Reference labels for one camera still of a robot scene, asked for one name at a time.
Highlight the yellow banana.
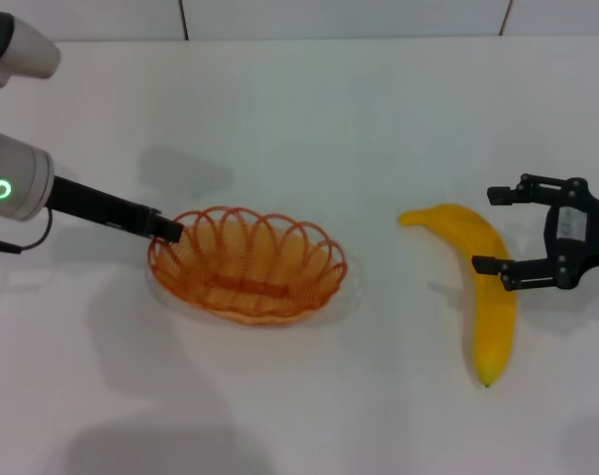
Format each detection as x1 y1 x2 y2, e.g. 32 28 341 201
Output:
398 202 519 390

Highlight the orange wire basket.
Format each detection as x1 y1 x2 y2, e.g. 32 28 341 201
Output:
147 205 349 328

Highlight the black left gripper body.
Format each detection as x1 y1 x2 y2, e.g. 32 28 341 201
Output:
50 174 162 241

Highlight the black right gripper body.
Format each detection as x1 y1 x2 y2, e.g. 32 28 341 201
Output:
544 175 599 291

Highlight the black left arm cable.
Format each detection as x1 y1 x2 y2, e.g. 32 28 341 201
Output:
0 207 52 254

